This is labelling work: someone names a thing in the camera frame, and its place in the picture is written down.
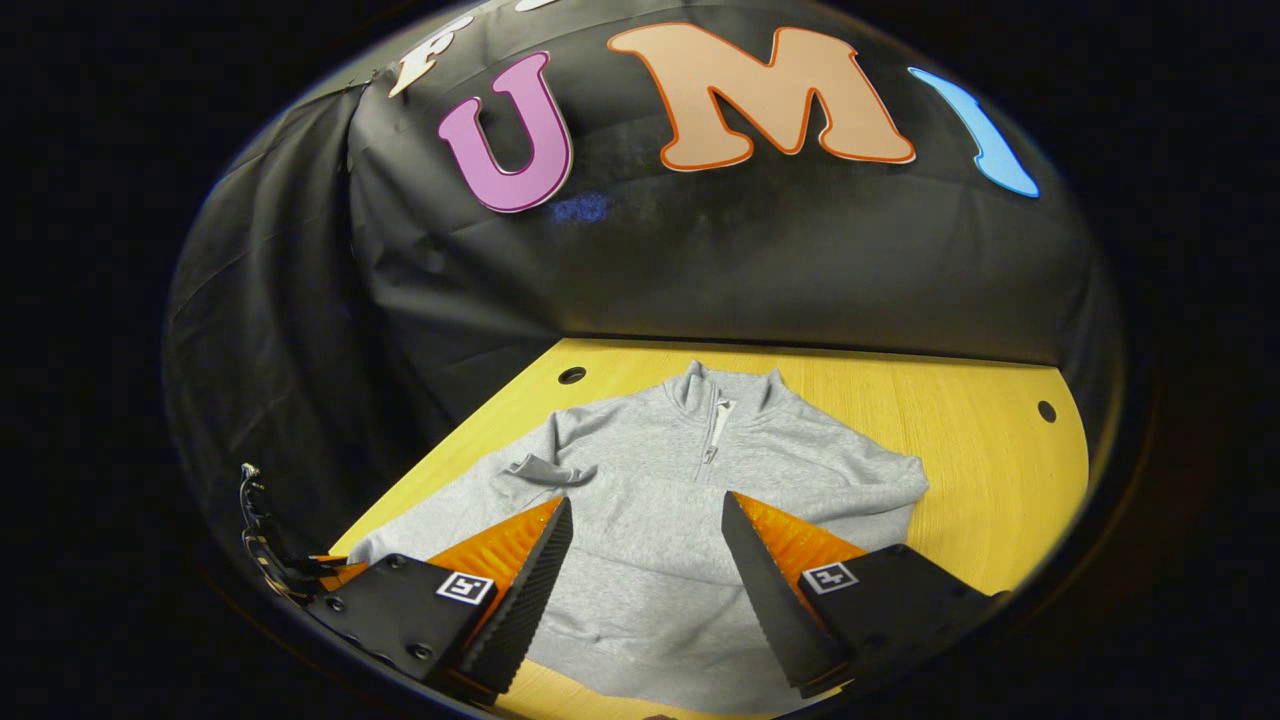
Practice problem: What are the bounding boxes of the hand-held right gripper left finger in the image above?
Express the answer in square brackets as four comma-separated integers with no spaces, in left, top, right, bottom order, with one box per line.
[305,495,576,706]

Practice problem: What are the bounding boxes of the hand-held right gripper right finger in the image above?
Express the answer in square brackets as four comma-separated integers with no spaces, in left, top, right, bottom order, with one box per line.
[720,490,1011,701]

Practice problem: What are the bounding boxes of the grey zip sweatshirt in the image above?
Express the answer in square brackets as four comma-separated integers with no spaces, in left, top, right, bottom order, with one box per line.
[348,360,931,716]

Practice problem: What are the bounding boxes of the black backdrop cloth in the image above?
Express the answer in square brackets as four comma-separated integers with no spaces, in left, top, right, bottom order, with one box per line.
[163,0,1126,601]

